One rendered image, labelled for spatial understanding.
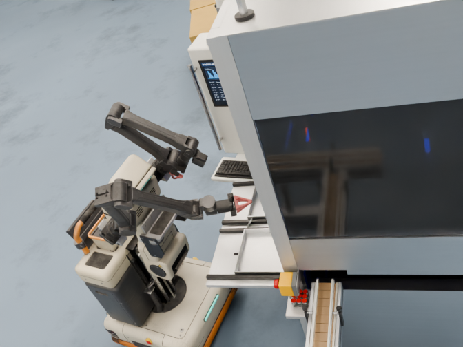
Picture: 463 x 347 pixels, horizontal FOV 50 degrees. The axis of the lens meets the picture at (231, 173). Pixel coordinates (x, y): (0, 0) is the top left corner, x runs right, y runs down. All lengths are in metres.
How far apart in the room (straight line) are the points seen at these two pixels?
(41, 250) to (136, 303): 1.68
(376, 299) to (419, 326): 0.26
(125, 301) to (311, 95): 1.83
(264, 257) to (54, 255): 2.40
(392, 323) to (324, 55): 1.37
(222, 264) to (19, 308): 2.16
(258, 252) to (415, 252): 0.77
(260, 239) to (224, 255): 0.19
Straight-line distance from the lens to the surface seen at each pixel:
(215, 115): 2.98
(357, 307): 2.32
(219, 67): 1.50
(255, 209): 2.61
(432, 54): 1.45
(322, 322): 2.08
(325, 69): 1.46
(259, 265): 2.36
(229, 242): 2.51
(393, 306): 2.30
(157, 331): 3.11
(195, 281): 3.22
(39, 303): 4.13
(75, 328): 3.80
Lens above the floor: 2.69
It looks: 39 degrees down
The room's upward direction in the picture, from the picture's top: 20 degrees counter-clockwise
